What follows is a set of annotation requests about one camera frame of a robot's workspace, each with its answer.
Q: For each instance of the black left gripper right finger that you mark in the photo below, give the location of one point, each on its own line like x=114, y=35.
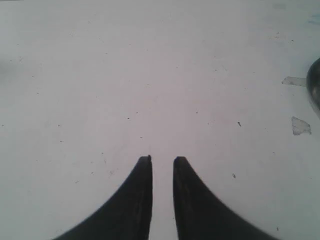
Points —
x=200, y=215

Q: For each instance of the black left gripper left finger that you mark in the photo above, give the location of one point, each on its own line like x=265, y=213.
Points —
x=126, y=215

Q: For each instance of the clear tape piece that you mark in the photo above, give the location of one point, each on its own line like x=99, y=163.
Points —
x=300, y=126

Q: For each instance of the clear tape strip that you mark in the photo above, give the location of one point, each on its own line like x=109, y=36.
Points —
x=294, y=81

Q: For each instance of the round steel plate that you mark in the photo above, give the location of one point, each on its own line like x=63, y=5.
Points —
x=313, y=83

